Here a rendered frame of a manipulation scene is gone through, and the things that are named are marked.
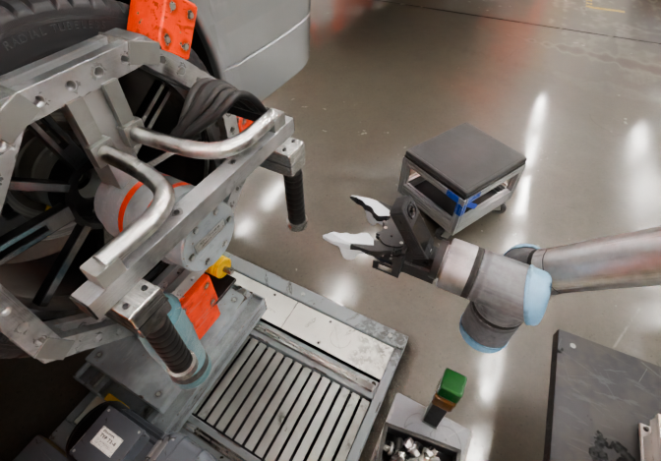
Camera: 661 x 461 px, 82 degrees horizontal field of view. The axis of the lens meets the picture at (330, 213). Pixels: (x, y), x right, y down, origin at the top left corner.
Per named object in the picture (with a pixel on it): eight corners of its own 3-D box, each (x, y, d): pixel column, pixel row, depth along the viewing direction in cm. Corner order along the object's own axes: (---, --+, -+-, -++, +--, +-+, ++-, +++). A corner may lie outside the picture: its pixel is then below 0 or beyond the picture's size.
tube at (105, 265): (113, 154, 60) (82, 92, 52) (210, 195, 54) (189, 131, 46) (1, 229, 49) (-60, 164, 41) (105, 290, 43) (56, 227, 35)
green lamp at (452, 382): (442, 374, 72) (446, 366, 69) (462, 384, 70) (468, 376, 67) (435, 394, 69) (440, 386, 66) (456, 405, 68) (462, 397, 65)
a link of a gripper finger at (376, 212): (349, 213, 79) (378, 241, 74) (350, 192, 75) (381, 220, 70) (361, 206, 80) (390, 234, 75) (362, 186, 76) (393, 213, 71)
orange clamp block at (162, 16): (157, 52, 69) (165, -2, 67) (191, 61, 66) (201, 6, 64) (123, 40, 62) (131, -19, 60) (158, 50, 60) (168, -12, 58)
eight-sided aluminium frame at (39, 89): (238, 207, 108) (186, -5, 69) (258, 215, 106) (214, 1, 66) (67, 383, 75) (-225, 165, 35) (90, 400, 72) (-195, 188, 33)
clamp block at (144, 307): (125, 280, 53) (109, 258, 49) (174, 308, 50) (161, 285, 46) (93, 310, 50) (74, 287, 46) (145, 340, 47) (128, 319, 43)
